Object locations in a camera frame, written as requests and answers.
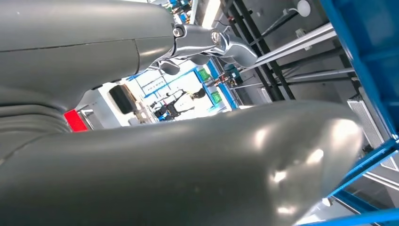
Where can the green plastic crate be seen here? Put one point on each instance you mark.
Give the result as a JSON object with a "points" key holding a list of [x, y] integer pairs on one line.
{"points": [[204, 75], [216, 97]]}

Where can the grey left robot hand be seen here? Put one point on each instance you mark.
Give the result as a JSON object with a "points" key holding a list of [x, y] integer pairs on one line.
{"points": [[156, 171]]}

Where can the blue metal shelf rack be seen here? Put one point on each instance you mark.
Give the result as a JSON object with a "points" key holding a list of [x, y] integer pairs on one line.
{"points": [[367, 46], [227, 95]]}

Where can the red barrier belt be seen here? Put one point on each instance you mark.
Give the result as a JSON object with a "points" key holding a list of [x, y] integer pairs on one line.
{"points": [[74, 121]]}

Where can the round white ceiling lamp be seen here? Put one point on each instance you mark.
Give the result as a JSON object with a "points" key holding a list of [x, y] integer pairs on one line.
{"points": [[304, 7]]}

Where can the black white humanoid robot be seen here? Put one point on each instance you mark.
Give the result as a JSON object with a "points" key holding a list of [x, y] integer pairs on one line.
{"points": [[184, 104]]}

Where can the white ceiling air vent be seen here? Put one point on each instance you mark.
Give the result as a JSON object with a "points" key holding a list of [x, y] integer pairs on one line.
{"points": [[364, 124]]}

